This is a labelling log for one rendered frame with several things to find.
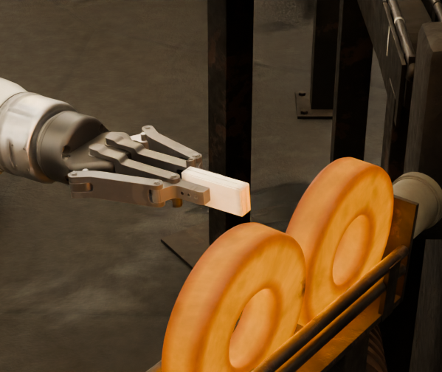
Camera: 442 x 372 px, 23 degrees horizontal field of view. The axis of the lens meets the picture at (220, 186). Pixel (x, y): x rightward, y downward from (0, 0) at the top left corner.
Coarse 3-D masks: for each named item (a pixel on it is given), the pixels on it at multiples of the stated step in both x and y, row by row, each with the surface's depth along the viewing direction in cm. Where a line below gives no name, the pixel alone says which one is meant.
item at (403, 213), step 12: (396, 204) 100; (408, 204) 99; (396, 216) 101; (408, 216) 100; (396, 228) 101; (408, 228) 100; (396, 240) 101; (408, 240) 101; (384, 252) 103; (408, 264) 102; (396, 288) 103
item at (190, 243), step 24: (216, 0) 186; (240, 0) 185; (216, 24) 188; (240, 24) 187; (216, 48) 190; (240, 48) 190; (216, 72) 193; (240, 72) 192; (216, 96) 196; (240, 96) 195; (216, 120) 198; (240, 120) 198; (216, 144) 201; (240, 144) 200; (216, 168) 204; (240, 168) 203; (216, 216) 210; (240, 216) 209; (168, 240) 217; (192, 240) 217; (192, 264) 210
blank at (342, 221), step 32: (352, 160) 94; (320, 192) 90; (352, 192) 91; (384, 192) 97; (320, 224) 88; (352, 224) 98; (384, 224) 99; (320, 256) 89; (352, 256) 98; (320, 288) 92
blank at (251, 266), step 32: (256, 224) 83; (224, 256) 79; (256, 256) 80; (288, 256) 84; (192, 288) 78; (224, 288) 77; (256, 288) 81; (288, 288) 86; (192, 320) 77; (224, 320) 79; (256, 320) 87; (288, 320) 88; (192, 352) 77; (224, 352) 80; (256, 352) 86
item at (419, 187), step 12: (396, 180) 109; (408, 180) 108; (420, 180) 107; (432, 180) 108; (396, 192) 105; (408, 192) 105; (420, 192) 106; (432, 192) 107; (420, 204) 105; (432, 204) 106; (420, 216) 104; (432, 216) 107; (420, 228) 105
